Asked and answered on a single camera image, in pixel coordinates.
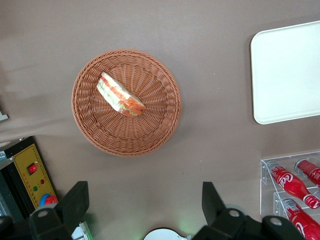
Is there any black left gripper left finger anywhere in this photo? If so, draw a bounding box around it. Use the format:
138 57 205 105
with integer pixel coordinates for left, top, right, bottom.
28 181 90 240

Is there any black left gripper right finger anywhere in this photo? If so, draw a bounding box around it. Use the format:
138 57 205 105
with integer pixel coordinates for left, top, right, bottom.
192 181 263 240

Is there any triangle sandwich with red filling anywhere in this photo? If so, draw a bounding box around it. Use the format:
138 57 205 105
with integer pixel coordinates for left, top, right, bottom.
96 71 147 119

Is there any round brown wicker basket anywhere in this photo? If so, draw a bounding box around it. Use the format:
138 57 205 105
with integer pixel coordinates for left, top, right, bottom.
71 48 182 158

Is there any cream rectangular plastic tray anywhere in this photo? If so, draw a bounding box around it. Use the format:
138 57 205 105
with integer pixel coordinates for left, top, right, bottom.
250 20 320 125

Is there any clear acrylic bottle rack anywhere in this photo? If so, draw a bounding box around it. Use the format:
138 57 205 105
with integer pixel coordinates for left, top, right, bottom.
259 151 320 240

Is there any black appliance with yellow panel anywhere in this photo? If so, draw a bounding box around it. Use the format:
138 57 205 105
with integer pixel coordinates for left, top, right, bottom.
0 136 60 225

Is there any red cola bottle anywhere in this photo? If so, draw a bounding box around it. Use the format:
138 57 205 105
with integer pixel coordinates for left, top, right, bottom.
295 159 320 187
268 163 320 210
281 197 320 240

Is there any brown table cover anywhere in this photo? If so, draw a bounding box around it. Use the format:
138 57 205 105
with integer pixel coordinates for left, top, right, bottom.
0 0 320 240

